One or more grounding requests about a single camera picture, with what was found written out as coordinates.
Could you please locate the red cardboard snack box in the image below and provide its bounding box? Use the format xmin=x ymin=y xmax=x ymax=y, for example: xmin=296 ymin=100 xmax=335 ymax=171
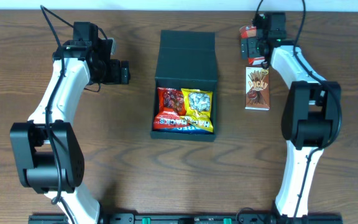
xmin=239 ymin=26 xmax=265 ymax=67

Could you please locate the red Hacks candy bag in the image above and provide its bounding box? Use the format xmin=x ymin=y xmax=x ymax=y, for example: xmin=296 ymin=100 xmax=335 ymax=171
xmin=153 ymin=87 xmax=188 ymax=129

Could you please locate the black gift box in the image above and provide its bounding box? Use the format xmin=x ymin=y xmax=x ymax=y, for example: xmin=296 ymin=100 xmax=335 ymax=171
xmin=150 ymin=30 xmax=219 ymax=142

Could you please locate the brown Pocky box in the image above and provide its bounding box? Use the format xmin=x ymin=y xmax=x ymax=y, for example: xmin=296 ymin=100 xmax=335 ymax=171
xmin=245 ymin=67 xmax=270 ymax=111

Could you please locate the yellow Hacks candy bag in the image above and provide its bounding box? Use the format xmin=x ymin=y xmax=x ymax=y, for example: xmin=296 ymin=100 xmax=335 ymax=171
xmin=180 ymin=88 xmax=214 ymax=133

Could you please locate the blue Oreo cookie pack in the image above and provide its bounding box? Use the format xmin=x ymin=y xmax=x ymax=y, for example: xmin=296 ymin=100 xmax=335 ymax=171
xmin=158 ymin=126 xmax=211 ymax=134

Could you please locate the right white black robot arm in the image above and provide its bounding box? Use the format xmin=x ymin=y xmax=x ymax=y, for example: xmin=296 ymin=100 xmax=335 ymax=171
xmin=237 ymin=12 xmax=343 ymax=223

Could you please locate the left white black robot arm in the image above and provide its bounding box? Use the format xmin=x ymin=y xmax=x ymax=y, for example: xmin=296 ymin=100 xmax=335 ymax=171
xmin=10 ymin=22 xmax=131 ymax=223

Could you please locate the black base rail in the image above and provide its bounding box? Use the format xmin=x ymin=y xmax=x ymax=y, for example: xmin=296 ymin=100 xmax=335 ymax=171
xmin=28 ymin=212 xmax=344 ymax=224

